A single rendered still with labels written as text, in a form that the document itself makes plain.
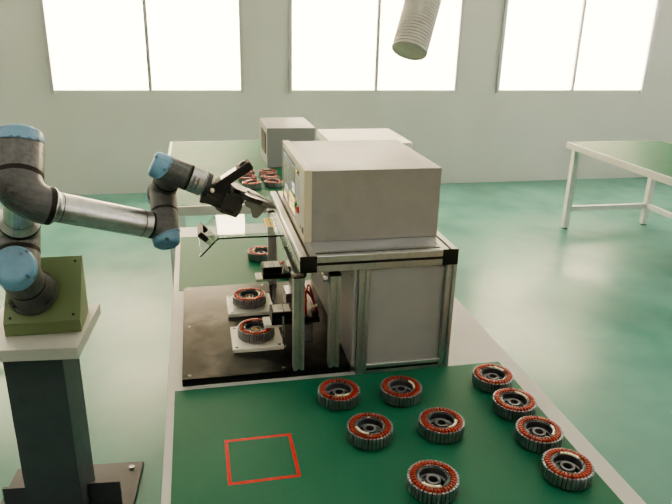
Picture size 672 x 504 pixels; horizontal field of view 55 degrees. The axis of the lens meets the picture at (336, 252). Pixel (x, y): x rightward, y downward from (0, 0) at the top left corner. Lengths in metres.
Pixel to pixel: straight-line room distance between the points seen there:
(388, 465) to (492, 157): 6.04
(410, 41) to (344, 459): 1.93
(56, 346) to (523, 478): 1.38
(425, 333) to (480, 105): 5.46
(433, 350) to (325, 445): 0.50
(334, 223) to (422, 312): 0.36
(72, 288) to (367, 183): 1.02
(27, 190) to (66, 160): 5.06
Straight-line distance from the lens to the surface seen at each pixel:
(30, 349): 2.16
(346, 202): 1.78
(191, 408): 1.75
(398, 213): 1.83
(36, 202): 1.70
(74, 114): 6.66
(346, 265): 1.72
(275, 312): 1.95
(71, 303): 2.22
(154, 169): 1.82
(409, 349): 1.90
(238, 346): 1.96
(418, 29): 2.99
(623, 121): 8.10
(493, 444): 1.66
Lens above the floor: 1.71
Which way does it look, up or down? 20 degrees down
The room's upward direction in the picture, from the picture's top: 1 degrees clockwise
